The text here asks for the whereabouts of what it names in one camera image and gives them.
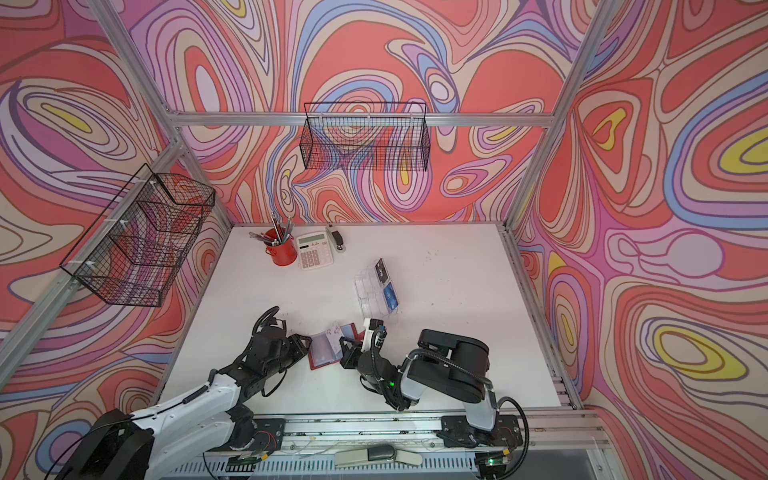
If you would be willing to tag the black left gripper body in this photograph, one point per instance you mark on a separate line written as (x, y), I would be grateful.
(291, 352)

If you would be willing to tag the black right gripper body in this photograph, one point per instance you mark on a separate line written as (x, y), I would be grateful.
(354, 364)

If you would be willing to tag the red leather card holder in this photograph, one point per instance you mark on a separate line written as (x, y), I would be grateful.
(325, 348)

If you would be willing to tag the blue credit card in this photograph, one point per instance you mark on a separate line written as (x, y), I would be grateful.
(390, 297)

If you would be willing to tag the clear acrylic card stand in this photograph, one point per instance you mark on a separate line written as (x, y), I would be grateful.
(369, 293)

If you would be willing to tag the black VIP credit card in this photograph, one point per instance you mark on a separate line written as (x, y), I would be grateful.
(381, 272)

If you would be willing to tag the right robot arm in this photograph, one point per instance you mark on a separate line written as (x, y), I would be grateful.
(452, 365)

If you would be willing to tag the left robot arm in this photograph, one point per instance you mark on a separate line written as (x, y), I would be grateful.
(152, 442)

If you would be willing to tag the grey foot pedal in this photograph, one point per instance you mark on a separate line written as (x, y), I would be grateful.
(376, 455)

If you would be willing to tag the red metal pen bucket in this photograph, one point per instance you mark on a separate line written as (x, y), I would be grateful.
(282, 253)

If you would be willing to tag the pink desk calculator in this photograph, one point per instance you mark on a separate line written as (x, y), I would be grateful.
(314, 250)

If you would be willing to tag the pens and pencils bunch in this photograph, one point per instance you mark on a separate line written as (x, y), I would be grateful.
(279, 234)

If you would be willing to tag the grey black stapler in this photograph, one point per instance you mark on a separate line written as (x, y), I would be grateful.
(337, 238)

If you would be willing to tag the black wire basket left wall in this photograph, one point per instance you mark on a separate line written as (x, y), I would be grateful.
(132, 256)

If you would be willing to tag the black wire basket wall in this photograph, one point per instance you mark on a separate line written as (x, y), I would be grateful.
(132, 256)
(365, 136)

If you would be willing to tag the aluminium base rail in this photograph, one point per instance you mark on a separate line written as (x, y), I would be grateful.
(384, 429)

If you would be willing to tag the black wire basket back wall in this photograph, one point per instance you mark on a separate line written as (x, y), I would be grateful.
(365, 136)

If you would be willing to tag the aluminium frame post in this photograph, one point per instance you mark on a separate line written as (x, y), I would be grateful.
(178, 150)

